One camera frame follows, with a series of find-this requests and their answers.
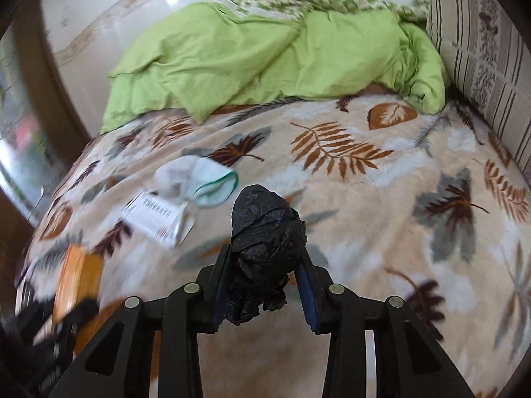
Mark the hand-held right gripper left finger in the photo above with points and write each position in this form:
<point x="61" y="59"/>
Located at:
<point x="220" y="300"/>

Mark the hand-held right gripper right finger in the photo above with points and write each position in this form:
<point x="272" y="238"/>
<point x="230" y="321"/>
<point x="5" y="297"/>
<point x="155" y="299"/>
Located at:
<point x="309" y="302"/>

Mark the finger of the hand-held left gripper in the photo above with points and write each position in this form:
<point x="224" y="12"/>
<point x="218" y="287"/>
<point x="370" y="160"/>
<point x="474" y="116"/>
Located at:
<point x="83" y="311"/>

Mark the orange cardboard box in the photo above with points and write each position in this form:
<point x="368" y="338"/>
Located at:
<point x="79" y="273"/>

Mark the black plastic bag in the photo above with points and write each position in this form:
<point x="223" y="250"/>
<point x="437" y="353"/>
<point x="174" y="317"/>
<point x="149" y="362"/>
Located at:
<point x="265" y="232"/>

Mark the torn white medicine box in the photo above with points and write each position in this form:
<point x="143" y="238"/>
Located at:
<point x="153" y="215"/>

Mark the leaf print blanket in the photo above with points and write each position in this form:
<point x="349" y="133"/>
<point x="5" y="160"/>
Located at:
<point x="373" y="215"/>

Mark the white green-trimmed cloth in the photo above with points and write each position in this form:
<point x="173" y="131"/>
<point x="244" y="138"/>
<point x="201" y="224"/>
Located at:
<point x="211" y="182"/>

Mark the wooden stained glass door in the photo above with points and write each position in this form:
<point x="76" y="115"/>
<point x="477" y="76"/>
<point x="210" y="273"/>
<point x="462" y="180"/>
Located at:
<point x="25" y="132"/>

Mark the light green duvet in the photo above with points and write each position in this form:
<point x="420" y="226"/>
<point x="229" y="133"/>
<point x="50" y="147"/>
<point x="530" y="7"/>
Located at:
<point x="249" y="58"/>

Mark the green patterned quilt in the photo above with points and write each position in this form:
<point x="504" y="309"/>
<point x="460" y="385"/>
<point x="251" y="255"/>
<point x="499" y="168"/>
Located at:
<point x="290" y="0"/>

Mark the striped beige pillow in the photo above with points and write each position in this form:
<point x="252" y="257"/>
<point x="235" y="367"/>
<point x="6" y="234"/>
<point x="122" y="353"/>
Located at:
<point x="477" y="49"/>

